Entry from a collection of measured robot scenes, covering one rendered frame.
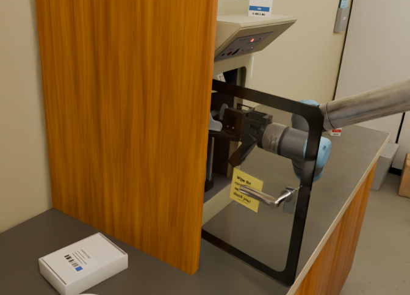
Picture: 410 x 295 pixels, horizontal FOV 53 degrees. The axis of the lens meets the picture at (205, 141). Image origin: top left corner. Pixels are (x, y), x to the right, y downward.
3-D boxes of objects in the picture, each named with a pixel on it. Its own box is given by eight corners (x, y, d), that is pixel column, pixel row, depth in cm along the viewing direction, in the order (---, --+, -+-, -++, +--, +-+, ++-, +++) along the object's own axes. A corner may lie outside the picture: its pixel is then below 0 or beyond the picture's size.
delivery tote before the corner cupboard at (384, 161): (312, 172, 373) (318, 139, 361) (327, 158, 406) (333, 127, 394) (381, 194, 342) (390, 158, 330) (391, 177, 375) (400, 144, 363)
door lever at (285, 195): (252, 186, 87) (254, 175, 86) (291, 203, 81) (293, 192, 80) (237, 195, 83) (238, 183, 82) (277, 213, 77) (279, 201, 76)
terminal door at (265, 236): (189, 228, 105) (198, 74, 90) (293, 289, 87) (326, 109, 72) (187, 229, 105) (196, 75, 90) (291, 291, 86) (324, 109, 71)
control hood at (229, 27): (188, 65, 89) (191, 17, 86) (254, 49, 115) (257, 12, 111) (235, 74, 84) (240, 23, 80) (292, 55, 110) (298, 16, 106)
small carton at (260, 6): (248, 16, 98) (250, -11, 96) (250, 14, 102) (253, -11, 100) (268, 18, 97) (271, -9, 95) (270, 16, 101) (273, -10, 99)
